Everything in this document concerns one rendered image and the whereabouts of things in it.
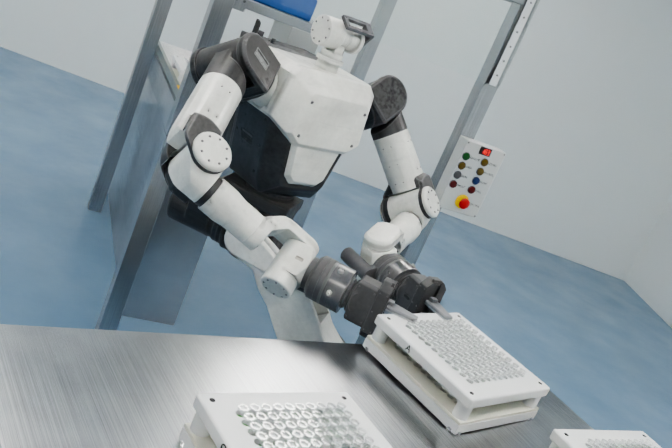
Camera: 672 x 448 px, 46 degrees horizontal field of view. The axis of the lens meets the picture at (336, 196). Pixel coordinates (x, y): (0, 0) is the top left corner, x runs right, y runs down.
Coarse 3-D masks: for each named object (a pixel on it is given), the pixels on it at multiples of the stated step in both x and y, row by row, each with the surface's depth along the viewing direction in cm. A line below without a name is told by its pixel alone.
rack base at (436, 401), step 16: (368, 336) 143; (384, 352) 140; (400, 352) 142; (400, 368) 137; (416, 368) 139; (416, 384) 134; (432, 384) 136; (432, 400) 132; (448, 400) 133; (448, 416) 129; (480, 416) 132; (496, 416) 134; (512, 416) 138; (528, 416) 143
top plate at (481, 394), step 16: (384, 320) 141; (400, 320) 143; (400, 336) 138; (416, 336) 140; (416, 352) 135; (432, 352) 136; (432, 368) 132; (448, 368) 133; (448, 384) 129; (464, 384) 130; (480, 384) 132; (496, 384) 135; (512, 384) 137; (528, 384) 140; (544, 384) 143; (464, 400) 127; (480, 400) 128; (496, 400) 131; (512, 400) 135
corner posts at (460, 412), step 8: (376, 328) 142; (376, 336) 142; (384, 336) 142; (528, 400) 143; (536, 400) 142; (456, 408) 128; (464, 408) 127; (472, 408) 128; (456, 416) 128; (464, 416) 128
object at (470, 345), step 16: (432, 336) 142; (448, 336) 144; (464, 336) 146; (448, 352) 137; (464, 352) 139; (480, 352) 143; (496, 352) 145; (480, 368) 136; (496, 368) 139; (512, 368) 142
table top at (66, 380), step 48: (0, 336) 105; (48, 336) 109; (96, 336) 114; (144, 336) 119; (192, 336) 124; (0, 384) 96; (48, 384) 99; (96, 384) 103; (144, 384) 108; (192, 384) 112; (240, 384) 117; (288, 384) 122; (336, 384) 128; (384, 384) 135; (0, 432) 88; (48, 432) 91; (96, 432) 95; (144, 432) 98; (384, 432) 120; (432, 432) 126; (480, 432) 132; (528, 432) 139
